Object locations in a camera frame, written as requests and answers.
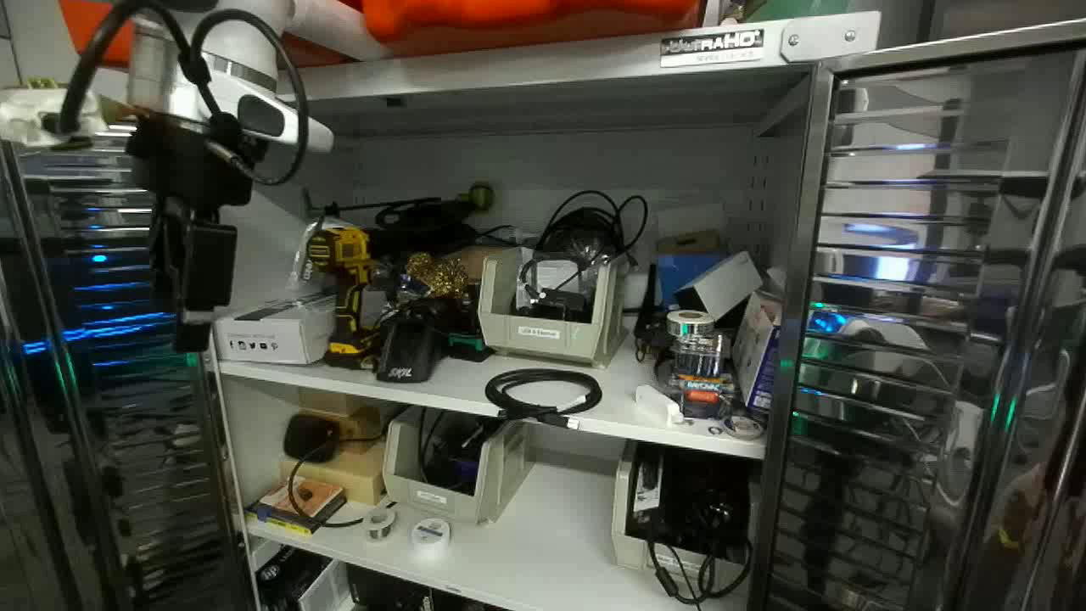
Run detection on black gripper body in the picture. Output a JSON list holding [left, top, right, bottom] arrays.
[[124, 111, 255, 226]]

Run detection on black USB cable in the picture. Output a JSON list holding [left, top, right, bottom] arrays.
[[480, 367, 607, 432]]

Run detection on white shelf cabinet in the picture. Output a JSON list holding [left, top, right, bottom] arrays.
[[199, 11, 885, 611]]

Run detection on white box device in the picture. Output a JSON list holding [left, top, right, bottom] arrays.
[[212, 294, 338, 367]]

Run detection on white plastic bag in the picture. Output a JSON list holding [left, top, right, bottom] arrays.
[[0, 80, 72, 148]]

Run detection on mirrored cabinet door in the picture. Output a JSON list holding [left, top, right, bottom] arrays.
[[0, 139, 249, 611]]

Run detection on black power adapter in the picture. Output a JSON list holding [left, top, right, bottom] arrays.
[[280, 409, 344, 465]]

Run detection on black battery charger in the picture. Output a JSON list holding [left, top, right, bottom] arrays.
[[374, 298, 450, 383]]

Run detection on black device with green tip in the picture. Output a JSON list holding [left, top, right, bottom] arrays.
[[368, 180, 497, 257]]

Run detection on brass coloured item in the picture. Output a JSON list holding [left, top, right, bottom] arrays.
[[396, 248, 485, 307]]

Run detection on cardboard box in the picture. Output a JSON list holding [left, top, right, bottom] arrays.
[[280, 386, 392, 507]]

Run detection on flat notebook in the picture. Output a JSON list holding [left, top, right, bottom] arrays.
[[249, 478, 352, 538]]

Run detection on teal black clamp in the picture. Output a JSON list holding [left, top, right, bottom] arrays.
[[442, 327, 496, 367]]

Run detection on small tape roll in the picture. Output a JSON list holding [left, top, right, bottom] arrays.
[[362, 507, 400, 543]]

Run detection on black item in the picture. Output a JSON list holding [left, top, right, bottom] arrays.
[[255, 547, 331, 611]]

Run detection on white tape roll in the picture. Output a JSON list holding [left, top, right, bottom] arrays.
[[406, 514, 456, 551]]

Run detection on orange cloth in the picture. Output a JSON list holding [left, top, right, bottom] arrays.
[[53, 0, 704, 66]]

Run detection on blue box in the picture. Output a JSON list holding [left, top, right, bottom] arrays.
[[650, 248, 725, 312]]

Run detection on colourful small parts pack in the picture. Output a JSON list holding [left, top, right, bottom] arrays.
[[671, 367, 742, 423]]

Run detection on grey white box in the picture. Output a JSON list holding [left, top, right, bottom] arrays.
[[676, 248, 768, 327]]

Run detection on white blue carton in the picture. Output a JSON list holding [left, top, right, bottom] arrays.
[[729, 290, 786, 415]]

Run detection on yellow cordless drill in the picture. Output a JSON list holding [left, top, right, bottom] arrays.
[[303, 217, 376, 367]]

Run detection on black robot cable hose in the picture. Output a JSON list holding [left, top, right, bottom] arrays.
[[53, 0, 316, 191]]

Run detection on black cable bundle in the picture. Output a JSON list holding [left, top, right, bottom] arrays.
[[514, 186, 654, 320]]

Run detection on thin black cable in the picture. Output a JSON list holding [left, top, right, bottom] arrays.
[[642, 528, 758, 605]]

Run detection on metal wire rack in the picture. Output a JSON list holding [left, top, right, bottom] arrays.
[[749, 14, 1086, 611]]

